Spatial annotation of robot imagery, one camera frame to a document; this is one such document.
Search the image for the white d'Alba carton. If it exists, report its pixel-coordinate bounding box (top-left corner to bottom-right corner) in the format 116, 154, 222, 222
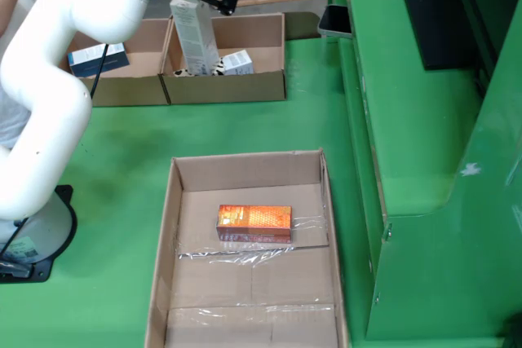
169, 0, 221, 77

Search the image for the open cardboard box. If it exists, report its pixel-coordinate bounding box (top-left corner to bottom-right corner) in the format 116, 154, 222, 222
157, 2, 322, 105
59, 17, 172, 108

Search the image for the large shallow cardboard tray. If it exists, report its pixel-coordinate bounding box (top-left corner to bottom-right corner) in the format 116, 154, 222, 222
144, 148, 351, 348

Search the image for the cow print carton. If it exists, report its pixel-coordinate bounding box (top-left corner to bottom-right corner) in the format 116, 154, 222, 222
173, 49, 254, 77

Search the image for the black smartphone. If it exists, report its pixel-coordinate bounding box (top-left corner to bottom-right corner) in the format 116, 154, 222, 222
316, 4, 355, 39

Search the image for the navy and white carton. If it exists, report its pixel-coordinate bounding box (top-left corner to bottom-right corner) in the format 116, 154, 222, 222
68, 42, 131, 78

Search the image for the red orange holographic carton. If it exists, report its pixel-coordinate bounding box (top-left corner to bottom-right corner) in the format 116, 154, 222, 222
215, 204, 294, 244

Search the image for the green metal machine housing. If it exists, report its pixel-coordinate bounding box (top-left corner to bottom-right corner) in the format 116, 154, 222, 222
325, 0, 522, 343

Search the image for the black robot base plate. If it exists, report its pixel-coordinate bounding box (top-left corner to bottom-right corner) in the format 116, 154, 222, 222
0, 184, 78, 284

